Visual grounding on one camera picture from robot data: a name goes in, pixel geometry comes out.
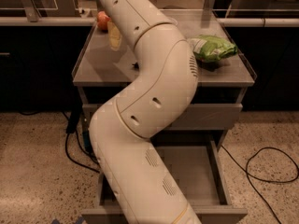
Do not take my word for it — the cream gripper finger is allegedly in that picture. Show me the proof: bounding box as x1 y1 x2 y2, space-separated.
107 21 122 51

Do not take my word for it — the black rxbar chocolate bar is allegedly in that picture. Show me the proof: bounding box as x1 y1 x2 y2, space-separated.
133 63 139 69

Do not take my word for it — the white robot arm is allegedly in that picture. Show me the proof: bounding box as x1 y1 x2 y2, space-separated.
89 0 201 224

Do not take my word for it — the grey top drawer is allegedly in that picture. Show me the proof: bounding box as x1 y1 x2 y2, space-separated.
89 101 242 136

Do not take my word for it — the grey drawer cabinet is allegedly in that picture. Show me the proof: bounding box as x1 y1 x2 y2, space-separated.
71 8 258 224

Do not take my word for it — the open grey middle drawer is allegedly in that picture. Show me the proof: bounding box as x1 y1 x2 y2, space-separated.
82 141 247 224

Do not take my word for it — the red apple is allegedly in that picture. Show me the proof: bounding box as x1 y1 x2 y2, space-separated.
97 11 110 31

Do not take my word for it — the green chip bag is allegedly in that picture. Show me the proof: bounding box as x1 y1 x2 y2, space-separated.
187 35 237 63

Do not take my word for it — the long grey counter rail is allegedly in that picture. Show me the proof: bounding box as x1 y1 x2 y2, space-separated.
0 17 299 28

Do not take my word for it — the black cable left floor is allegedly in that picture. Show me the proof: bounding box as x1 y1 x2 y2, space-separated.
19 109 103 174

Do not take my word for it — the black cable floor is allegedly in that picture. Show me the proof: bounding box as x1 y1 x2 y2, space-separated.
221 145 299 224
19 109 103 174

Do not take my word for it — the black cable right floor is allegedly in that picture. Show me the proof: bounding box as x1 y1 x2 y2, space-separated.
221 145 299 224

